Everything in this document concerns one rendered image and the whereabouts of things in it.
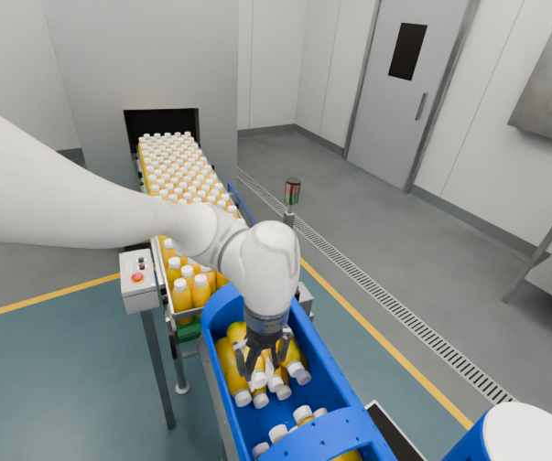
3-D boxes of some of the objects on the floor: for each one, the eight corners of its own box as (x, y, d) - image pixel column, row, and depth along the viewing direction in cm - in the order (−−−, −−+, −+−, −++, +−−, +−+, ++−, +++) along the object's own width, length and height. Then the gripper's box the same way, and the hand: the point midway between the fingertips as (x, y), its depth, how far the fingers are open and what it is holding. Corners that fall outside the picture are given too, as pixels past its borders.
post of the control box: (167, 429, 166) (135, 295, 109) (167, 422, 169) (135, 287, 112) (176, 426, 168) (147, 292, 111) (175, 419, 171) (146, 284, 114)
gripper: (230, 345, 58) (231, 411, 71) (311, 320, 64) (297, 384, 77) (219, 315, 63) (221, 380, 77) (295, 294, 69) (284, 359, 83)
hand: (260, 374), depth 75 cm, fingers closed on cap, 4 cm apart
